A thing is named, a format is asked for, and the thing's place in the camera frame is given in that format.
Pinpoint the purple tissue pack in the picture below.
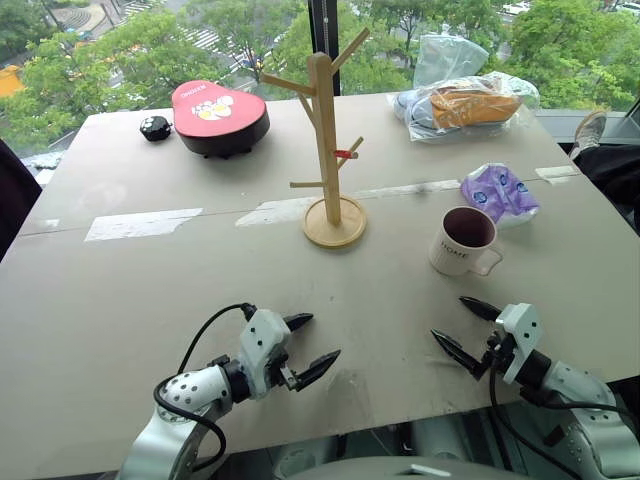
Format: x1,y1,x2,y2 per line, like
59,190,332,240
459,162,542,231

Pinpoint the red heart-shaped box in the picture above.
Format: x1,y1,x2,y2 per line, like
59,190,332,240
171,79,272,161

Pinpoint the long thin tape strip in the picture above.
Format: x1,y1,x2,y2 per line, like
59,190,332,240
349,178,464,201

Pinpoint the clear bag with orange packet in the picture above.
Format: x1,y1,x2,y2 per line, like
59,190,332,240
386,70,542,144

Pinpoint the wide white tape strip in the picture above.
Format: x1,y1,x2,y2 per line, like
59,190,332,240
84,207,205,243

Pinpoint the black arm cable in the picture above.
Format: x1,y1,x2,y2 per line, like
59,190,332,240
152,302,259,474
486,349,640,480

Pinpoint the grey robot torso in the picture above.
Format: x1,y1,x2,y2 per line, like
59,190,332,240
272,424,506,480

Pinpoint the wooden mug tree stand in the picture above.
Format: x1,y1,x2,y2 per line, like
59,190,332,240
259,27,372,251

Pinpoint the dark trouser leg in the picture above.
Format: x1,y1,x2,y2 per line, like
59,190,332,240
573,143,640,232

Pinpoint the black window mullion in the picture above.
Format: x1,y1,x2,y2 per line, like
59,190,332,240
306,0,344,97

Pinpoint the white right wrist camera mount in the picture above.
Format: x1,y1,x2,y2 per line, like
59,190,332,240
496,302,544,385

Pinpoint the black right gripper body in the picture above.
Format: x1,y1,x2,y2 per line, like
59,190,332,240
481,327,516,377

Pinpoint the worn white tape strip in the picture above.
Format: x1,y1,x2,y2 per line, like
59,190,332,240
234,195,322,228

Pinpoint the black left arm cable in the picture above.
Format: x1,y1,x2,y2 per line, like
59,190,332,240
152,302,259,474

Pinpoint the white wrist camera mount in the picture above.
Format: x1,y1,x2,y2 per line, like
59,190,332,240
236,308,294,401
496,302,544,385

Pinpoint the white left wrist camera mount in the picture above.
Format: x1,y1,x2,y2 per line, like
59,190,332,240
236,308,294,401

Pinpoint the small black round gadget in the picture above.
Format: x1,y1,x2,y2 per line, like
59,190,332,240
138,115,174,144

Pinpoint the light blue plastic bag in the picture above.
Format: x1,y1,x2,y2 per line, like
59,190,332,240
412,33,491,92

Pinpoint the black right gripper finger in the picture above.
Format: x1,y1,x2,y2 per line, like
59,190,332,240
430,328,490,382
458,296,503,323

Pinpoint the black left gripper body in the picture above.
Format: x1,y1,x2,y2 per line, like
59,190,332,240
268,348,306,394

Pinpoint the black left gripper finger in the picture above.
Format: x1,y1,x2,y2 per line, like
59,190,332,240
282,312,315,333
293,349,343,393

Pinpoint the white HOME mug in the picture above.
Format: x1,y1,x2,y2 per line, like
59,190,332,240
427,206,505,278

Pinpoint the short white tape strip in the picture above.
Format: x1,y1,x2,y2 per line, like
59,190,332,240
534,164,582,187

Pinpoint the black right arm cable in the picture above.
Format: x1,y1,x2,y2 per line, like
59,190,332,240
486,349,640,480

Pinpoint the grey sneaker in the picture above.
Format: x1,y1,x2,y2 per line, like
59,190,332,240
569,110,609,161

